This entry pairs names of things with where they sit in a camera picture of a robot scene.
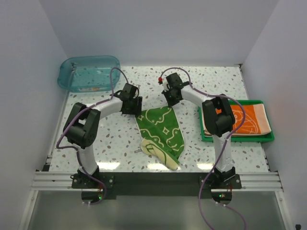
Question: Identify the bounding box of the green cream patterned towel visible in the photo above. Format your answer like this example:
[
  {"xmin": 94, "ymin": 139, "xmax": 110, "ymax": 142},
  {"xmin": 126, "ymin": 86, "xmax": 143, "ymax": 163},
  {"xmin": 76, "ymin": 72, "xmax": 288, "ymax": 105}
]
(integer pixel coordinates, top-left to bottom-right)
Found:
[{"xmin": 136, "ymin": 106, "xmax": 185, "ymax": 171}]

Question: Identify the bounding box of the orange white towel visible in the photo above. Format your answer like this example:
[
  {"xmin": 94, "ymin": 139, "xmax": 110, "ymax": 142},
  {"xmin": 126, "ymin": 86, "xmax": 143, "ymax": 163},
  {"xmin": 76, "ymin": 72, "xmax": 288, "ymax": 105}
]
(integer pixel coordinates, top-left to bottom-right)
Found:
[{"xmin": 200, "ymin": 100, "xmax": 272, "ymax": 137}]

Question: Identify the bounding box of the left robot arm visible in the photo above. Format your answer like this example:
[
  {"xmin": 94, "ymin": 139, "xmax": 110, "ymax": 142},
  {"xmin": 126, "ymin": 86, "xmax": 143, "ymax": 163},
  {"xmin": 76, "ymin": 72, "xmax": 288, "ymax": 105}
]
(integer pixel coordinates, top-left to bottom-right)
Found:
[{"xmin": 60, "ymin": 83, "xmax": 142, "ymax": 189}]

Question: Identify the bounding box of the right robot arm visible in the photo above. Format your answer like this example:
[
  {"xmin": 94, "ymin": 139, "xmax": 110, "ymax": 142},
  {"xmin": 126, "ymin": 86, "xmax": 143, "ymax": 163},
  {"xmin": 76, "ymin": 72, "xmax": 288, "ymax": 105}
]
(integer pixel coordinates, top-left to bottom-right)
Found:
[{"xmin": 158, "ymin": 73, "xmax": 236, "ymax": 188}]

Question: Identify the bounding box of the teal plastic laundry basket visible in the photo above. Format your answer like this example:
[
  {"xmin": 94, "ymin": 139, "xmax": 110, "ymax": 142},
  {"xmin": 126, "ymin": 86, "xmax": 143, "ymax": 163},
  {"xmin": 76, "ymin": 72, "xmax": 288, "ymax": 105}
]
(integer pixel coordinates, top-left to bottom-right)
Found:
[{"xmin": 57, "ymin": 56, "xmax": 120, "ymax": 92}]

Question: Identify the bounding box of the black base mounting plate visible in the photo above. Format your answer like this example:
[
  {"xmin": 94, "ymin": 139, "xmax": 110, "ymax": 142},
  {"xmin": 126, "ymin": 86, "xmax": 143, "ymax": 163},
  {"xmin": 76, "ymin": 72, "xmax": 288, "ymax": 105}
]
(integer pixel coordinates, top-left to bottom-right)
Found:
[{"xmin": 70, "ymin": 172, "xmax": 242, "ymax": 203}]

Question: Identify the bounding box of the green plastic tray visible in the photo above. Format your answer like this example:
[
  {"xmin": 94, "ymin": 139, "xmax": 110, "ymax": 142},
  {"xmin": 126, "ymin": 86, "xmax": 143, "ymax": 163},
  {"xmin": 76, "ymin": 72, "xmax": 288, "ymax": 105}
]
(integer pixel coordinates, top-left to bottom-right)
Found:
[{"xmin": 198, "ymin": 100, "xmax": 274, "ymax": 143}]

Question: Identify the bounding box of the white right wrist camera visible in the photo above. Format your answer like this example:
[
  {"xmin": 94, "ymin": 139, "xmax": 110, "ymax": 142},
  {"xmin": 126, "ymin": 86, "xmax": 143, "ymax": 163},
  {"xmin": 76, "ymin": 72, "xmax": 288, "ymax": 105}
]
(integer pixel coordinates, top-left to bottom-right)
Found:
[{"xmin": 158, "ymin": 77, "xmax": 169, "ymax": 91}]

